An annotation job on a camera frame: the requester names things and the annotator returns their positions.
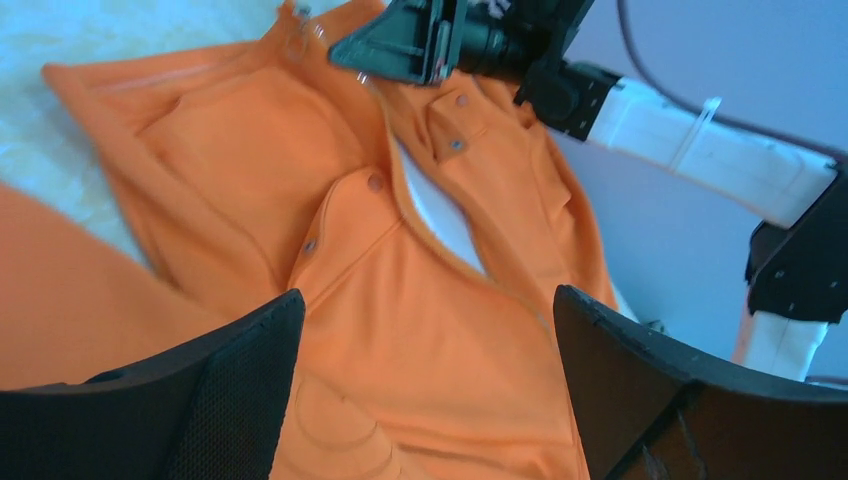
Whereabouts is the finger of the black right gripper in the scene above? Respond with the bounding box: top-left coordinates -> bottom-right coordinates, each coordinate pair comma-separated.
328,1 -> 438,85

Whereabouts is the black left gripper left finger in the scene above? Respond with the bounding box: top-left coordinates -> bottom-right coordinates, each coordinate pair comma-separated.
1,289 -> 305,479

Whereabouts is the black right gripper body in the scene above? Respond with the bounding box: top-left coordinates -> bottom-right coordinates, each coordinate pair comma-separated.
425,0 -> 593,85

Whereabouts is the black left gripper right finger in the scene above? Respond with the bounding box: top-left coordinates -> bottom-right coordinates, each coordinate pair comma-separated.
553,286 -> 847,479

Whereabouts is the orange fleece jacket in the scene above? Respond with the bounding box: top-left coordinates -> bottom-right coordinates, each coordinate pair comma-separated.
1,1 -> 616,479

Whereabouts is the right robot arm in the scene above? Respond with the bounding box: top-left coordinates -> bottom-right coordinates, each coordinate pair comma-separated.
328,1 -> 847,381

